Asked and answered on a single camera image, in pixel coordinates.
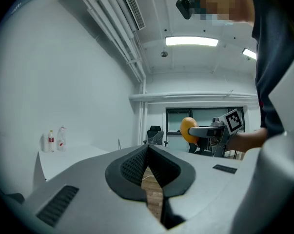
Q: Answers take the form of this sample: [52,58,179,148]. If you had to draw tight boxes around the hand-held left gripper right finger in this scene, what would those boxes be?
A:
[148,144,246,234]

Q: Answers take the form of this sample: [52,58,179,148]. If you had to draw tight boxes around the long ceiling light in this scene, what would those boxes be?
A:
[165,36,219,47]
[242,48,257,60]

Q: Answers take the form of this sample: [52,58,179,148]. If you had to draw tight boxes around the person's right forearm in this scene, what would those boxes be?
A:
[226,127,269,154]

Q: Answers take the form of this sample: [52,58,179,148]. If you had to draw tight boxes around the white ceiling air conditioner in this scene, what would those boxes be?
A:
[112,0,147,32]

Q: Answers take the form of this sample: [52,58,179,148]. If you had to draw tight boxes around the orange fruit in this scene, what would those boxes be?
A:
[180,117,200,145]

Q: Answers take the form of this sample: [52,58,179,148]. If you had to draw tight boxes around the person's head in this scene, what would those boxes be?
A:
[191,0,256,27]

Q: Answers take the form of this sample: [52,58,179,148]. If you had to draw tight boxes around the white opaque bottle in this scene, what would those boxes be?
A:
[42,133,50,153]

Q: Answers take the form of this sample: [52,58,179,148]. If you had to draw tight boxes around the person's dark clothing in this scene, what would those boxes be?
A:
[249,0,294,137]

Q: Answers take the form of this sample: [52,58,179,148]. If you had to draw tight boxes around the white horizontal pipes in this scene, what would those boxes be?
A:
[128,91,259,103]

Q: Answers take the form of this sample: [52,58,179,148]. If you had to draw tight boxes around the white ceiling pipes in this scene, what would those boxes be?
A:
[72,0,147,82]

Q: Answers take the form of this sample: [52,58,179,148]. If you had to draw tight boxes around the red label bottle yellow cap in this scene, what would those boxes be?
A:
[48,130,56,153]

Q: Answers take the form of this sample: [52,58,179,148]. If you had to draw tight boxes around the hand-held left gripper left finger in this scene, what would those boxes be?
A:
[22,144,168,234]

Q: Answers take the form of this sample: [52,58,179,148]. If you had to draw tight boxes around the black head-worn camera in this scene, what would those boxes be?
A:
[175,0,194,20]

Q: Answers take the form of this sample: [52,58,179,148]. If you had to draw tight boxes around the dark-framed window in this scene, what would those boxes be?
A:
[165,107,245,154]

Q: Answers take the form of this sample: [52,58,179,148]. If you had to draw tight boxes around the large clear bottle red handle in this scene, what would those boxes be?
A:
[56,126,67,152]

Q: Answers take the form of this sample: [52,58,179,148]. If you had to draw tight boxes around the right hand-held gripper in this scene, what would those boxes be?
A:
[188,108,245,157]

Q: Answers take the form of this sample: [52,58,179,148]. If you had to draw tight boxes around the plastic-covered black office chair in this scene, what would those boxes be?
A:
[143,125,169,147]

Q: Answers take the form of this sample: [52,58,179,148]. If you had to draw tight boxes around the white vertical pipes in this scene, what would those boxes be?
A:
[137,77,149,146]

